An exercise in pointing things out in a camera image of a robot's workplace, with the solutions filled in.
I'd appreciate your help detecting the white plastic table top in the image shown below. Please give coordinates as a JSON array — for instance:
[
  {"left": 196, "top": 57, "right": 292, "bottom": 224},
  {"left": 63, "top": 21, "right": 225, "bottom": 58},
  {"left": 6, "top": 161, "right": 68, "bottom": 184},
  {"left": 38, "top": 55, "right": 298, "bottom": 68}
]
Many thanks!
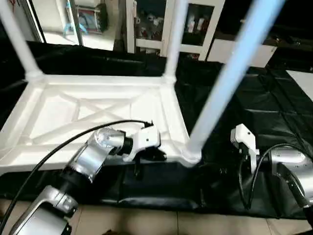
[{"left": 0, "top": 73, "right": 202, "bottom": 174}]

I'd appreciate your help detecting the white plastic table leg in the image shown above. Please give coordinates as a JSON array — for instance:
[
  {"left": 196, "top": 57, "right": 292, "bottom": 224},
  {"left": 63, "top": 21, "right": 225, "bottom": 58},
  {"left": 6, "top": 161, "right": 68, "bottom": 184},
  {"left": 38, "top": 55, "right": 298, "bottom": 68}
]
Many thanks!
[
  {"left": 163, "top": 0, "right": 190, "bottom": 85},
  {"left": 182, "top": 0, "right": 287, "bottom": 165},
  {"left": 0, "top": 0, "right": 45, "bottom": 83}
]

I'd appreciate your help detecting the black work mat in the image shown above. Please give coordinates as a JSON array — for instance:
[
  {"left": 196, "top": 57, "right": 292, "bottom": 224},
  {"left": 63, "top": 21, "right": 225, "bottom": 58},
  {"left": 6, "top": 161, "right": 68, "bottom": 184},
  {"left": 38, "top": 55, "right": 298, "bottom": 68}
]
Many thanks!
[{"left": 0, "top": 42, "right": 313, "bottom": 221}]

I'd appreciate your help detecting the white flat board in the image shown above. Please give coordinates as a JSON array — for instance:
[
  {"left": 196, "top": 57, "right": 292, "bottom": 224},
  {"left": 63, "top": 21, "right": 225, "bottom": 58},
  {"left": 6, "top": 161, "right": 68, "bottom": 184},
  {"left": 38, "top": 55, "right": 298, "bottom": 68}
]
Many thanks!
[{"left": 286, "top": 70, "right": 313, "bottom": 101}]

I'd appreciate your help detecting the white drawer unit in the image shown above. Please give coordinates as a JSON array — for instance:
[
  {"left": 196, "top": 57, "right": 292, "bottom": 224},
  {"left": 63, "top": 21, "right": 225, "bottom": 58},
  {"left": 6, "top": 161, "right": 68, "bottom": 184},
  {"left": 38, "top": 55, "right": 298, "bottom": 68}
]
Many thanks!
[{"left": 208, "top": 38, "right": 277, "bottom": 68}]

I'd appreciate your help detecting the white glass door cabinet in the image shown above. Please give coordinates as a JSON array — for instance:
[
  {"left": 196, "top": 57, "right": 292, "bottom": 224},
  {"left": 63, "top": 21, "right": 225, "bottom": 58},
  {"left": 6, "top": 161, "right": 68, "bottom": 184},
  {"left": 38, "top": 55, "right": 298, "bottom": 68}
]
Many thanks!
[{"left": 126, "top": 0, "right": 226, "bottom": 60}]

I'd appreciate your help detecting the colourful toy box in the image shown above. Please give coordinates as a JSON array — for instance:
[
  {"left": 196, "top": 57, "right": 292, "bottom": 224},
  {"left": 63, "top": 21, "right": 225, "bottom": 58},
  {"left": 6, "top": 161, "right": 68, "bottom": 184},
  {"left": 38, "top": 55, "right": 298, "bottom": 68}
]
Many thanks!
[{"left": 76, "top": 4, "right": 109, "bottom": 34}]

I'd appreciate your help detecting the dark bookshelf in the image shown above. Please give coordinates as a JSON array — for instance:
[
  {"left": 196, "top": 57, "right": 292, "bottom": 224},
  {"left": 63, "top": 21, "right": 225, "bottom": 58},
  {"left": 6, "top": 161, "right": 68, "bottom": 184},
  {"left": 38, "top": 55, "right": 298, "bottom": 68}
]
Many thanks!
[{"left": 223, "top": 0, "right": 313, "bottom": 49}]

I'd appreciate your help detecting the white framed glass door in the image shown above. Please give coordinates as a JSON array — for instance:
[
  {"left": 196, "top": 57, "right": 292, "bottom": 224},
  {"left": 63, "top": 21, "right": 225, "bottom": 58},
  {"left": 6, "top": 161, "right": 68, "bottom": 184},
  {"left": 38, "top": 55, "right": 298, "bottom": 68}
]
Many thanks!
[{"left": 29, "top": 0, "right": 125, "bottom": 49}]

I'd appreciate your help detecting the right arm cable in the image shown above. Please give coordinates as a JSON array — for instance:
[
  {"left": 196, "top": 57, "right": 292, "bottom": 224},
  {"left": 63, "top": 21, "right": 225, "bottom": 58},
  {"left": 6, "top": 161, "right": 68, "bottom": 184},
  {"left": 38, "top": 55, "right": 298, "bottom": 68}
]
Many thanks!
[{"left": 239, "top": 143, "right": 313, "bottom": 211}]

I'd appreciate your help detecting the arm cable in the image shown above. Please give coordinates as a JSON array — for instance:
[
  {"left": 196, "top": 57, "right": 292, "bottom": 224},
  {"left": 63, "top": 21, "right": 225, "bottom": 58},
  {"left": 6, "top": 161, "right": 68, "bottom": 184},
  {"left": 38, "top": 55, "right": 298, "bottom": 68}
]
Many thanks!
[
  {"left": 239, "top": 143, "right": 313, "bottom": 211},
  {"left": 0, "top": 120, "right": 153, "bottom": 231}
]

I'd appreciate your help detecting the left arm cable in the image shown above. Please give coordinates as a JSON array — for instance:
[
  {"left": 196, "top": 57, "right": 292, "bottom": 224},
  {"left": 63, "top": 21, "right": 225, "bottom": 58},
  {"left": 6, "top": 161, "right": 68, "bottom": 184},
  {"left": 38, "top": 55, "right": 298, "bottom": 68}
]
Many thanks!
[{"left": 0, "top": 120, "right": 153, "bottom": 231}]

